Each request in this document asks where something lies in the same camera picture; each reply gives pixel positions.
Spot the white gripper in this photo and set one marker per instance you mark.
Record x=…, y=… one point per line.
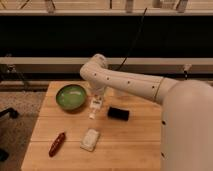
x=97, y=89

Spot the clear plastic bottle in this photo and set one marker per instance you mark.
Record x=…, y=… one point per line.
x=95, y=105

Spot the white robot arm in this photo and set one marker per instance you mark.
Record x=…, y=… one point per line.
x=187, y=112

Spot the green ceramic bowl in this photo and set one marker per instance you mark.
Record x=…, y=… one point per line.
x=71, y=97

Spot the black rectangular sponge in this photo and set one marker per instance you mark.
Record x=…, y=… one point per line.
x=118, y=113

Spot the white rectangular packet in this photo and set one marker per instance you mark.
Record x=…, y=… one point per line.
x=90, y=139

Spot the red brown sausage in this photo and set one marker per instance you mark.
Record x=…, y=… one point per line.
x=57, y=144

